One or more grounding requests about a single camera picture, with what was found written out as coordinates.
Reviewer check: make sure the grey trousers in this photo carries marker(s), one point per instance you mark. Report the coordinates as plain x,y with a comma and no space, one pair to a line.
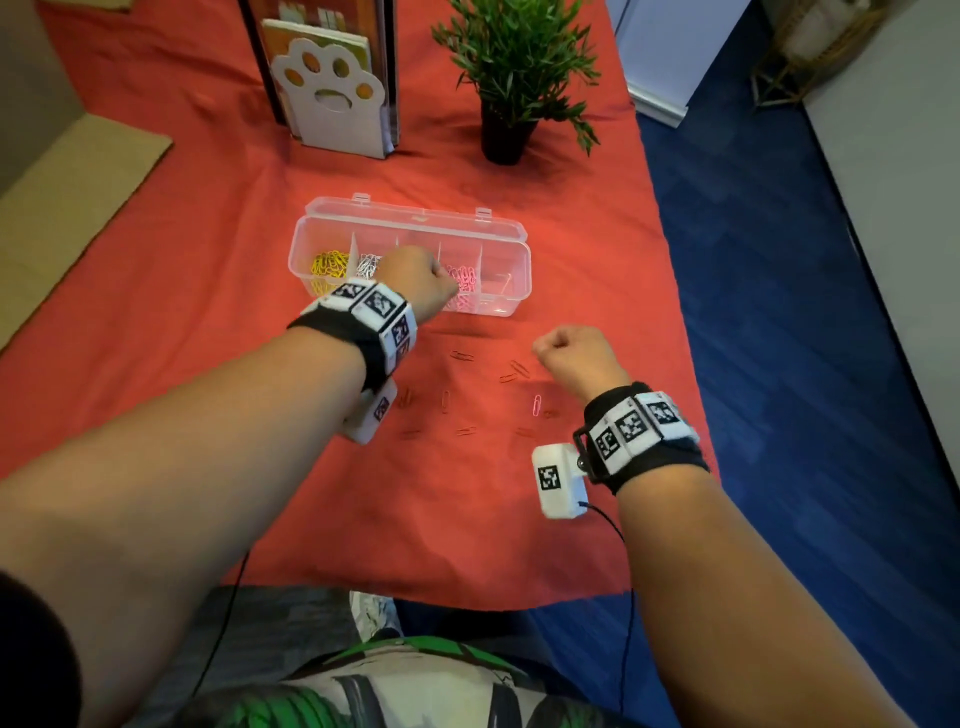
277,622

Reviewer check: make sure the pile of white paper clips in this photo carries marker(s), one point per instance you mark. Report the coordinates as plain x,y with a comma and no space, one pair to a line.
367,265

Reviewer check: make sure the pile of yellow paper clips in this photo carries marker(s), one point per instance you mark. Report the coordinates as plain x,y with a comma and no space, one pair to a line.
328,264

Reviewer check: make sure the person's left hand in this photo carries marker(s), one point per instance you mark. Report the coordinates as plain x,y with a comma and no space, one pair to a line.
411,281

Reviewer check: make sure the black shirt sleeve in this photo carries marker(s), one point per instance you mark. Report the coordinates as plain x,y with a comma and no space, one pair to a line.
34,660

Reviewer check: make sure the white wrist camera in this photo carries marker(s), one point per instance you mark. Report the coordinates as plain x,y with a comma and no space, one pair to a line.
371,414
559,480

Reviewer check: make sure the clear plastic organizer box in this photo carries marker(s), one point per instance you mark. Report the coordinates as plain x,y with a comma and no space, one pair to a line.
495,255

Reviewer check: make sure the white paw-shaped bookend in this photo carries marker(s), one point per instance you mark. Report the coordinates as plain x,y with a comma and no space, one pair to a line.
330,112

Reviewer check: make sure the person's left forearm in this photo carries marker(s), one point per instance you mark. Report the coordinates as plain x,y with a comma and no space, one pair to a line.
187,487

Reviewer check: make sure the black wristband with marker tiles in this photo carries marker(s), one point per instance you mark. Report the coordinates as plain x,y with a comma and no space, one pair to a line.
375,315
637,435

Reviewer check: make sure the white shoe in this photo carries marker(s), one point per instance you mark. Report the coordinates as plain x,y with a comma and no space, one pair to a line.
373,615

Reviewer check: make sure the brown cardboard box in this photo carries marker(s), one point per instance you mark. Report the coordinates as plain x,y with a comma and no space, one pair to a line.
67,195

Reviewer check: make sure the person's right forearm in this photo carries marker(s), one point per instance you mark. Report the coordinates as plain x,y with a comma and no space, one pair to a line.
735,600

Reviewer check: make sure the white cabinet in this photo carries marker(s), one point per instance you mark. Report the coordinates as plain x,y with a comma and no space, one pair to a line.
675,52

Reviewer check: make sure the green white printed shirt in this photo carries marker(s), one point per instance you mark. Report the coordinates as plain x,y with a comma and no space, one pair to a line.
420,682

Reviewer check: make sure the wicker stand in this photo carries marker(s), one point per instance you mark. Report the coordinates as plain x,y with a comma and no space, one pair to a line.
817,45

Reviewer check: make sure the upright books in holder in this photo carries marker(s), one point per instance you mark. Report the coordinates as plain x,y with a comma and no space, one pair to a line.
360,22

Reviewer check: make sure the potted green plant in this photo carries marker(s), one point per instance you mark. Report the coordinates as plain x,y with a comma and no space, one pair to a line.
514,67

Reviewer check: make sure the pile of pink paper clips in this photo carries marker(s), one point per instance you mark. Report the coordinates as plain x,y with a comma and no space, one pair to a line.
465,281

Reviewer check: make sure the red tablecloth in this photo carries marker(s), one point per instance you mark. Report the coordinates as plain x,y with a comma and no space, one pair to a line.
225,225

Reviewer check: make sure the person's right hand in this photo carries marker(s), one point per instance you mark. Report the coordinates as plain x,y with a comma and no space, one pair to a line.
581,364

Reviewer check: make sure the scattered red paper clips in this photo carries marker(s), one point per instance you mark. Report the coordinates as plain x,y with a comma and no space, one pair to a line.
463,355

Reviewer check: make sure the person's right fingers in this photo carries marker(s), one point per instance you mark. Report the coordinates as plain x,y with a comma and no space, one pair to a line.
543,347

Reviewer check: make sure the person's left fingers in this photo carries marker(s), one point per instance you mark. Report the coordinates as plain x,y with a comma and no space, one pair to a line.
448,291

